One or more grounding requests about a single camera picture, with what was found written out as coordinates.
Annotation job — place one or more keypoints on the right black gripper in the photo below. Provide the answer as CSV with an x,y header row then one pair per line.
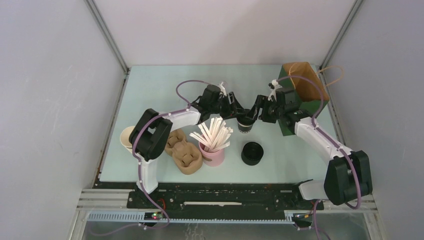
x,y
263,102

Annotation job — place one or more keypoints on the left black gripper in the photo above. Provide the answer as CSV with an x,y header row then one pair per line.
x,y
236,108

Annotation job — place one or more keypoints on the black cup lid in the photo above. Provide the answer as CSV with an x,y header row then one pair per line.
x,y
244,119

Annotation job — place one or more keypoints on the green paper bag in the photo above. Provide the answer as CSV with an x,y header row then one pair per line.
x,y
307,94

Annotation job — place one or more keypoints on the black paper coffee cup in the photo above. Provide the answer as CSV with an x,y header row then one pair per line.
x,y
245,126

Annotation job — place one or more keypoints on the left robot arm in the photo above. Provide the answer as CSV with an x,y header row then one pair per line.
x,y
150,134

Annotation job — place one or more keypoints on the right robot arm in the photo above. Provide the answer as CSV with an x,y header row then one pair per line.
x,y
348,174

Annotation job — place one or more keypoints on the bundle of white straws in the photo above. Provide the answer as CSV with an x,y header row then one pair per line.
x,y
214,137

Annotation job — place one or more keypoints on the stack of black lids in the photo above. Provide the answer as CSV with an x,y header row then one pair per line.
x,y
252,153

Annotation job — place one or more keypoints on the pink straw holder cup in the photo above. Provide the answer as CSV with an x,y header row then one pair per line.
x,y
211,159

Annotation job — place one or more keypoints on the brown cardboard cup carrier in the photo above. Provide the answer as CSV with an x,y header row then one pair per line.
x,y
186,156

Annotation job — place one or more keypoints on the stack of paper cups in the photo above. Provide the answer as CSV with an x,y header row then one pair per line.
x,y
125,138

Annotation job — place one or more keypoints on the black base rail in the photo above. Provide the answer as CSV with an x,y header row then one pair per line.
x,y
216,201

